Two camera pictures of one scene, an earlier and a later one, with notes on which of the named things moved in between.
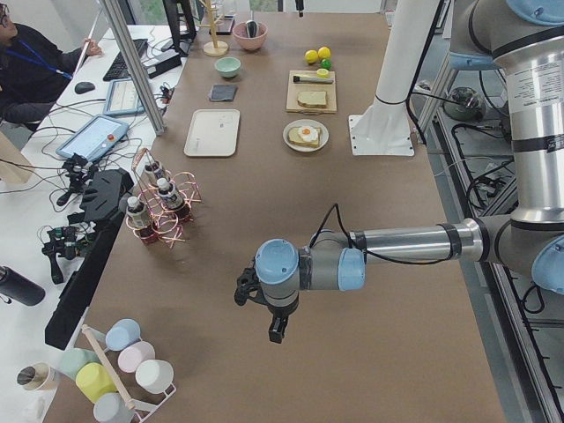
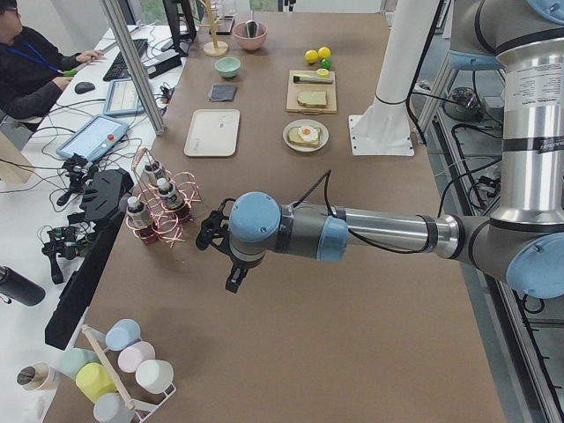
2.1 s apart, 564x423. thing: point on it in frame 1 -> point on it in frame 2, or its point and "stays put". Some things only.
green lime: (326, 63) stays put
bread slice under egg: (293, 135) stays put
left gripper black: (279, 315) -> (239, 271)
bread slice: (316, 100) stays put
